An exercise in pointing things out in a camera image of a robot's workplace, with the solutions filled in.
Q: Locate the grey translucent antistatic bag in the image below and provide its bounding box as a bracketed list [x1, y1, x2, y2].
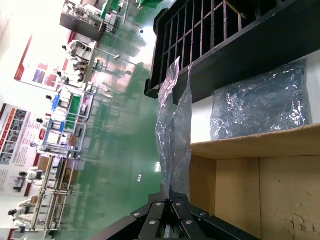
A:
[154, 56, 195, 202]
[209, 58, 314, 141]

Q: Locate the red and white poster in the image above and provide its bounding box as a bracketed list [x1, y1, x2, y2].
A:
[0, 166, 30, 195]

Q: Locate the aluminium workstation with green bins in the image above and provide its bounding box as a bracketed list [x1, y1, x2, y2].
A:
[41, 84, 97, 155]

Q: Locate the poster with red purple pictures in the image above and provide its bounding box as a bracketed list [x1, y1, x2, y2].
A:
[13, 31, 73, 92]

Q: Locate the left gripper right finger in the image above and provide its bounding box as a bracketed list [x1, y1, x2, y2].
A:
[171, 194, 262, 240]

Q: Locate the metal rack with cartons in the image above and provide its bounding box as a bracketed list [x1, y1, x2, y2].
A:
[28, 151, 77, 232]

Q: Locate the black slotted plastic container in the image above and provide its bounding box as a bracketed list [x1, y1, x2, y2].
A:
[143, 0, 320, 106]

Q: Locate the dark brown cabinet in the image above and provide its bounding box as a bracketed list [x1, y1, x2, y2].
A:
[59, 9, 107, 43]

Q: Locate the poster with photo grid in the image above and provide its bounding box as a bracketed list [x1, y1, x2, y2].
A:
[0, 102, 33, 166]

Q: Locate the white humanoid robot black head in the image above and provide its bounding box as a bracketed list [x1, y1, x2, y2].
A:
[18, 167, 44, 186]
[45, 92, 63, 102]
[61, 39, 92, 62]
[7, 199, 36, 228]
[36, 117, 52, 132]
[56, 69, 85, 85]

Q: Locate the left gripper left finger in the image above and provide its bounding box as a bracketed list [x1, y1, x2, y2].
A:
[93, 193, 168, 240]

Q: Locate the open brown cardboard box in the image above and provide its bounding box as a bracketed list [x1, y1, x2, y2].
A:
[189, 123, 320, 240]

